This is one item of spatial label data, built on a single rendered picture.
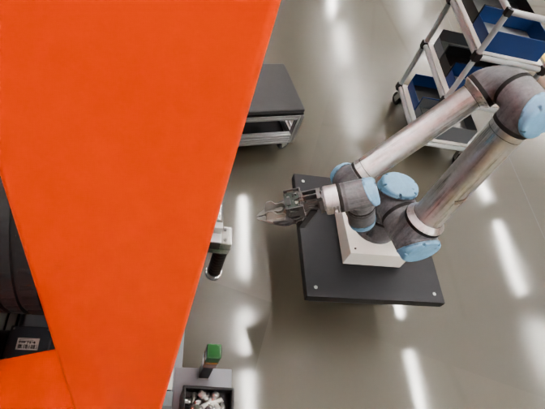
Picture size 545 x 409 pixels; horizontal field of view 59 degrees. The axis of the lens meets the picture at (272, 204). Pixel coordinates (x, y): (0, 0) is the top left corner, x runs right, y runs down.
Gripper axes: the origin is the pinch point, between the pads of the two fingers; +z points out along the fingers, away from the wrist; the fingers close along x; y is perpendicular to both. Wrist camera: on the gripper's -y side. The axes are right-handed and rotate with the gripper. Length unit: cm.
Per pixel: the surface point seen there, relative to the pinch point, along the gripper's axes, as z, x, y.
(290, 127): -12, -93, -65
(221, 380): 20, 43, -17
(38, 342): 68, 29, 4
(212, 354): 16.8, 41.6, 4.8
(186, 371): 30, 40, -12
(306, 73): -28, -158, -89
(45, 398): 43, 54, 35
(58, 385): 40, 52, 35
